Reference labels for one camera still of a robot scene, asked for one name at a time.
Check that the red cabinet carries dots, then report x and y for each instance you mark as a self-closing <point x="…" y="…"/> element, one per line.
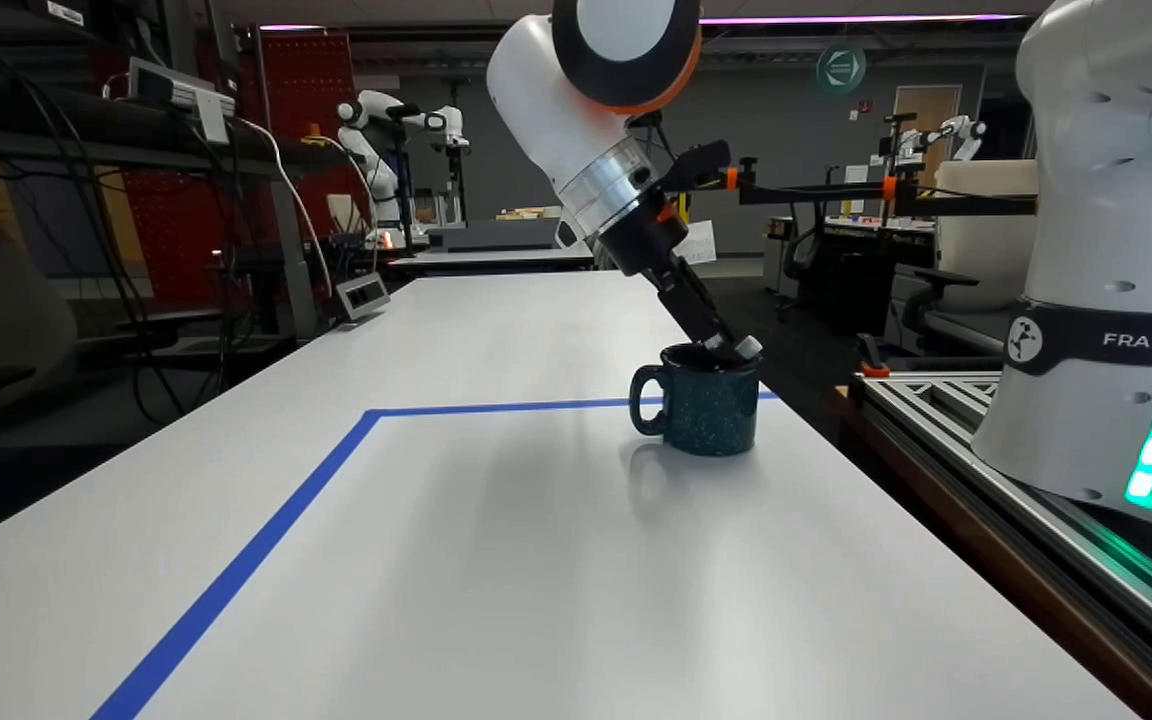
<point x="237" y="216"/>

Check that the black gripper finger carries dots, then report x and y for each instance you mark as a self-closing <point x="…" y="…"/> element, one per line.
<point x="751" y="351"/>
<point x="701" y="324"/>

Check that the aluminium rail with base plate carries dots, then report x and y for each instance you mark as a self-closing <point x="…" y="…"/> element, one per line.
<point x="1072" y="570"/>

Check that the dark teal mug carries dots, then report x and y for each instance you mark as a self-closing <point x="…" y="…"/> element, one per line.
<point x="692" y="403"/>

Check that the blue tape line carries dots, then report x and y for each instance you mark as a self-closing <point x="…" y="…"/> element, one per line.
<point x="461" y="563"/>

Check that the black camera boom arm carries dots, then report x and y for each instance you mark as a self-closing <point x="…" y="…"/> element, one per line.
<point x="888" y="190"/>

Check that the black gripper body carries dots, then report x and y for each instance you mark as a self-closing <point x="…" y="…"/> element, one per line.
<point x="648" y="235"/>

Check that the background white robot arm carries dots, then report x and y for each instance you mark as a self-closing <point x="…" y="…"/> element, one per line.
<point x="375" y="128"/>

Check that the grey box on table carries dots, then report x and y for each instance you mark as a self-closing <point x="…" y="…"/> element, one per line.
<point x="360" y="295"/>

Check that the white Franka robot base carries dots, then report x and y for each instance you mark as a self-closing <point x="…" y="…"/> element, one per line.
<point x="1072" y="403"/>

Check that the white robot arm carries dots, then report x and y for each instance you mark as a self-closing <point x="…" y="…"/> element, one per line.
<point x="564" y="86"/>

